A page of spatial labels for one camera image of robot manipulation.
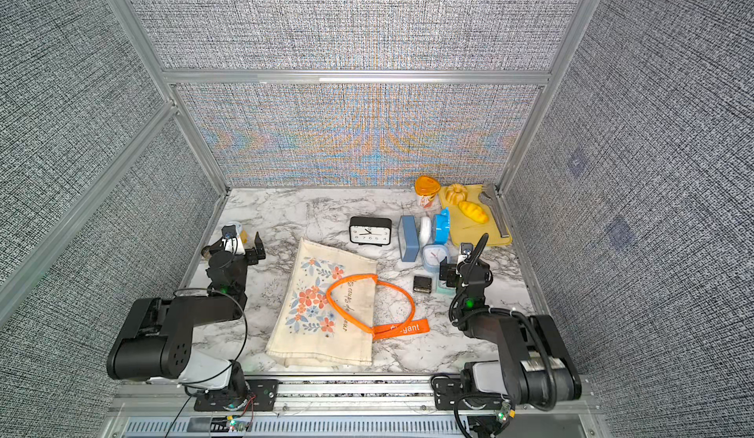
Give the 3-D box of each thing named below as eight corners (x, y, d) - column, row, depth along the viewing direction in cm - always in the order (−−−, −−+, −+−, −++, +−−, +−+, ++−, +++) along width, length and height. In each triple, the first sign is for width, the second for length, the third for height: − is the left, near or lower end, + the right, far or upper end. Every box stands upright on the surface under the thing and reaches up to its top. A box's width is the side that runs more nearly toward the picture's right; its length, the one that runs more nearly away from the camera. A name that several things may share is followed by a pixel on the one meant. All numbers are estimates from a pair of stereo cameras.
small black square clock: (413, 293, 93) (413, 289, 91) (412, 279, 96) (412, 276, 94) (431, 293, 93) (432, 289, 91) (429, 279, 96) (431, 276, 94)
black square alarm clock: (350, 246, 104) (348, 232, 97) (351, 230, 108) (349, 215, 102) (390, 245, 104) (391, 232, 97) (390, 229, 108) (390, 215, 102)
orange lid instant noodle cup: (416, 209, 115) (419, 192, 107) (413, 180, 125) (415, 162, 117) (437, 209, 115) (441, 192, 107) (432, 180, 125) (435, 162, 117)
